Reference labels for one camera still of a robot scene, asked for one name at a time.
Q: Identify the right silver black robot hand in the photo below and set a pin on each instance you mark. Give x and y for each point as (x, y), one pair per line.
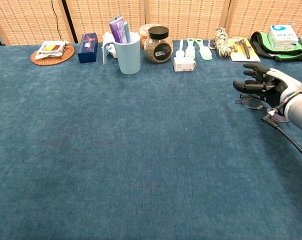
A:
(278, 85)

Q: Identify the black-rimmed eyeglasses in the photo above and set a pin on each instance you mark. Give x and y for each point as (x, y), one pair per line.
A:
(251, 103)

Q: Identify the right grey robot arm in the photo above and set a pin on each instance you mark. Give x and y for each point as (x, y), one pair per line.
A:
(301, 110)

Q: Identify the green black folded cloth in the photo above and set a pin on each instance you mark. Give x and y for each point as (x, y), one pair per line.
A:
(261, 45)

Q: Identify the razor on yellow card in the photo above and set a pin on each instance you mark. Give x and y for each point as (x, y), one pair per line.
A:
(241, 57)

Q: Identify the white blue milk carton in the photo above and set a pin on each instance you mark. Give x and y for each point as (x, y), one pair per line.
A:
(282, 37)

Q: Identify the mint green brush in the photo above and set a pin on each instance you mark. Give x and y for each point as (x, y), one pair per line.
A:
(205, 53)
(190, 51)

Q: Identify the small white box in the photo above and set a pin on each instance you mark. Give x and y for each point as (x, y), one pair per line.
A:
(183, 65)

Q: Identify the white plastic spoon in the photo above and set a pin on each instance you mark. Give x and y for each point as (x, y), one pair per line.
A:
(179, 53)

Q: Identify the bamboo folding screen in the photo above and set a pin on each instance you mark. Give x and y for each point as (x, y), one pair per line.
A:
(191, 17)

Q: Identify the glass jar with black lid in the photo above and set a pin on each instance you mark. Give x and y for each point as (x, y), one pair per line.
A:
(158, 50)

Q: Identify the clear tub with brown contents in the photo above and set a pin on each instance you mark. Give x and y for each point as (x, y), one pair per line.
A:
(144, 32)

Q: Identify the light blue mug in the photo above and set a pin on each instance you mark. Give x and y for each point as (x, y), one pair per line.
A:
(129, 60)

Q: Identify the light blue toothbrush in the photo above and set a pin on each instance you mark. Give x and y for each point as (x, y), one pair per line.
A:
(126, 31)

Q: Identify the purple toothpaste tube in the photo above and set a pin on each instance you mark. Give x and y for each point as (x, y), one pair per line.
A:
(118, 28)

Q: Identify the blue felt table cover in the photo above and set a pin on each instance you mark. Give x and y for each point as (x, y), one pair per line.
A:
(116, 150)

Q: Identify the white printed snack bag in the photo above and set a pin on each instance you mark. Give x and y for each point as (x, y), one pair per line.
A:
(107, 37)

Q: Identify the dark blue rectangular box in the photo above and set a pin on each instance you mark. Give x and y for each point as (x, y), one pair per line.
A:
(87, 55)

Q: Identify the round woven rattan coaster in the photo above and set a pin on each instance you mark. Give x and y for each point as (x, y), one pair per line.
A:
(66, 57)

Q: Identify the black stand pole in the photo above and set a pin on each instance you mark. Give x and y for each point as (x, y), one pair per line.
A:
(68, 17)

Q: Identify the white red yellow snack packet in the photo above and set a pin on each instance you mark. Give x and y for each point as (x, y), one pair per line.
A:
(51, 48)

